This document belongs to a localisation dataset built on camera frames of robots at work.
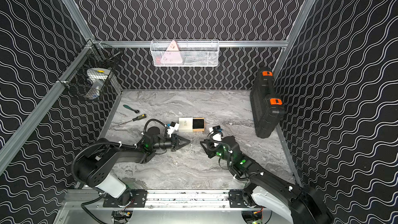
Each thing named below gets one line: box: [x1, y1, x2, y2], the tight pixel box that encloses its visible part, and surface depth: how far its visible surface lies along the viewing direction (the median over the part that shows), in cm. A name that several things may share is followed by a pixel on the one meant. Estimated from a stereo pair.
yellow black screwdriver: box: [117, 113, 147, 126], surface depth 105 cm
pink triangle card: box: [160, 40, 183, 64], surface depth 92 cm
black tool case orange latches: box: [249, 66, 286, 139], surface depth 86 cm
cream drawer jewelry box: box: [178, 117, 205, 133], surface depth 100 cm
